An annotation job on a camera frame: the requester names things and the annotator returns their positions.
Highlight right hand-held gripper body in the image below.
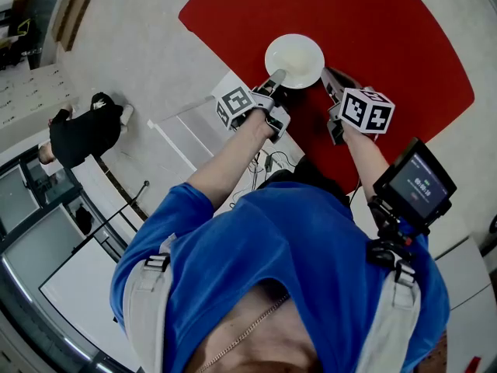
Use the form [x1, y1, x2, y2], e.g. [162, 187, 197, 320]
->
[327, 70, 396, 146]

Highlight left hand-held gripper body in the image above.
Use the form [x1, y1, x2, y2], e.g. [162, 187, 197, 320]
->
[215, 78, 291, 144]

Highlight white plate of food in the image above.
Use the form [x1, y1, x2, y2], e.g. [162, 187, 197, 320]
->
[264, 33, 325, 90]

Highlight person's left forearm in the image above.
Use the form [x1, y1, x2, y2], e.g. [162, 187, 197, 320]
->
[186, 109, 275, 210]

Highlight person's right forearm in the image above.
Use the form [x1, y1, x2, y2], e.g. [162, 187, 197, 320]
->
[342, 124, 391, 201]

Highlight white low platform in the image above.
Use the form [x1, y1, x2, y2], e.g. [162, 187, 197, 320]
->
[147, 70, 304, 217]

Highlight red table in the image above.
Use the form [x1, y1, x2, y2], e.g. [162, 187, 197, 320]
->
[178, 0, 475, 196]

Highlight black trousers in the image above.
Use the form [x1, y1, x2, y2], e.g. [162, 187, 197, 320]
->
[256, 155, 351, 209]

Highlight black monitor screen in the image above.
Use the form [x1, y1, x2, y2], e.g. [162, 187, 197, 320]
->
[372, 137, 458, 229]

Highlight blue shirt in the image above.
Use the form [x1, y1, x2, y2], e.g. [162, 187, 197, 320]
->
[109, 180, 451, 373]

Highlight black stand pole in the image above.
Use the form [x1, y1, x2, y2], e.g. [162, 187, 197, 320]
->
[71, 180, 151, 254]

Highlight black bag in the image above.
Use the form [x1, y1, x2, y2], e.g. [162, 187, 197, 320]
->
[75, 204, 95, 236]

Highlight tangle of floor cables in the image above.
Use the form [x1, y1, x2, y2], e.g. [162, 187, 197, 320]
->
[228, 149, 297, 209]

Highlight wooden frame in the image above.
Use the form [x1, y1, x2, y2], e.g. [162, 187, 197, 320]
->
[51, 0, 104, 52]

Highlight grey backpack strap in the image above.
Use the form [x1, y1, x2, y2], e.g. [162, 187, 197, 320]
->
[123, 233, 174, 373]
[355, 260, 422, 373]

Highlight gold chain necklace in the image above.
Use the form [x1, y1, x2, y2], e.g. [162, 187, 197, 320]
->
[196, 293, 291, 373]

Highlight glass door frame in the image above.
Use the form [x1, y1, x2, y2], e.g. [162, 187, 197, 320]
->
[0, 145, 135, 373]

